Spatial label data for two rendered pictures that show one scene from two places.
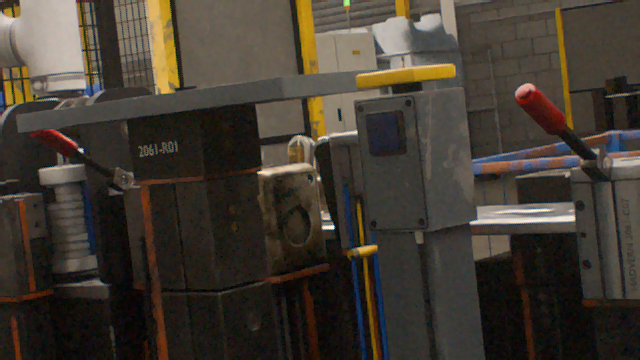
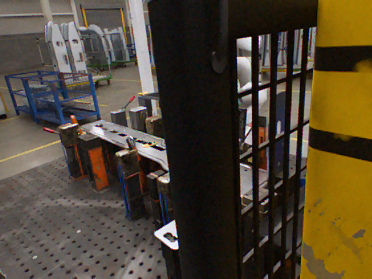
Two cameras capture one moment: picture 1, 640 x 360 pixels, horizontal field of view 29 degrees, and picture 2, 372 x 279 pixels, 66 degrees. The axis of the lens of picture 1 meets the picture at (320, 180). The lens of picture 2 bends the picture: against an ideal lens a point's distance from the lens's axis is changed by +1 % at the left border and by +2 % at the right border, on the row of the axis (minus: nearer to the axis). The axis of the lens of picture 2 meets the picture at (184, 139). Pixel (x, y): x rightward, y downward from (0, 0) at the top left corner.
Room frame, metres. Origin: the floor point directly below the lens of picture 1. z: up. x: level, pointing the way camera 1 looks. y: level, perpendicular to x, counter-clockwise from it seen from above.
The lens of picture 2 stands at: (2.94, 0.44, 1.53)
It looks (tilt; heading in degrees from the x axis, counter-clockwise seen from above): 21 degrees down; 188
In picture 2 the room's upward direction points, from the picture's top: 6 degrees counter-clockwise
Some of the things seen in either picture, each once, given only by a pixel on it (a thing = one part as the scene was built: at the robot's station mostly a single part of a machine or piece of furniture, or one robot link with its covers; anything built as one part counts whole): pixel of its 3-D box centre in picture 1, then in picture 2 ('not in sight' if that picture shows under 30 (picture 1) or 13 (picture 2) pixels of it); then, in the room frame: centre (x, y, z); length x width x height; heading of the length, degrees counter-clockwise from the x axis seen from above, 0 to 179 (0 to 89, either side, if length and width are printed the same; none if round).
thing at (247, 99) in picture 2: not in sight; (252, 103); (1.30, 0.62, 1.10); 0.19 x 0.12 x 0.24; 72
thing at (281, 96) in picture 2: not in sight; (278, 146); (2.10, 0.61, 1.17); 0.12 x 0.01 x 0.34; 139
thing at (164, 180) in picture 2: not in sight; (174, 215); (2.04, 0.24, 0.87); 0.12 x 0.09 x 0.35; 139
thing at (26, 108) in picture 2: not in sight; (37, 93); (-3.24, -3.79, 0.48); 1.20 x 0.80 x 0.95; 53
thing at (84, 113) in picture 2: not in sight; (62, 99); (-2.37, -2.69, 0.47); 1.20 x 0.80 x 0.95; 55
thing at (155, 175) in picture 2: not in sight; (160, 204); (1.92, 0.16, 0.84); 0.11 x 0.08 x 0.29; 139
